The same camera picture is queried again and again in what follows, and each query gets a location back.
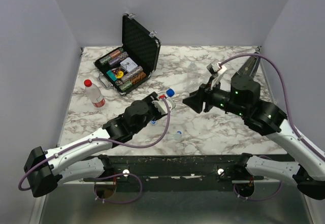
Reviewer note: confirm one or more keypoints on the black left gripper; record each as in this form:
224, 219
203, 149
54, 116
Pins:
149, 100

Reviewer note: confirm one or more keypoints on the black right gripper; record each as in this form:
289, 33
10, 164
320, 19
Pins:
203, 98

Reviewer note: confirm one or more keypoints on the blue label pepsi bottle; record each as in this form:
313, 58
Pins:
169, 100

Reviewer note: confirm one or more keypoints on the blue bottle cap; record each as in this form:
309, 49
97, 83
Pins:
170, 92

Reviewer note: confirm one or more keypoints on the red label plastic bottle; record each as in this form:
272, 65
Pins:
95, 95

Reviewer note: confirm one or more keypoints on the red bottle cap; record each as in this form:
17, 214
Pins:
88, 83

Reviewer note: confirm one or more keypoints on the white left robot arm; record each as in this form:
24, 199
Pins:
46, 169

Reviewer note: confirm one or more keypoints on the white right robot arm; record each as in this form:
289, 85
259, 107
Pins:
267, 119

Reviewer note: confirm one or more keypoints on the clear plastic bottle left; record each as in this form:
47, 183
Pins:
192, 79

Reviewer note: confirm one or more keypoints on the black poker chip case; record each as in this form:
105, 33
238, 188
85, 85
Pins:
131, 64

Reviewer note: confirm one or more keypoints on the black metronome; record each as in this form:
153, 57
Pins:
250, 67

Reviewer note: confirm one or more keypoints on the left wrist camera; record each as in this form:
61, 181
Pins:
162, 106

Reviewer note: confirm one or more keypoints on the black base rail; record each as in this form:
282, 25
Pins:
174, 173

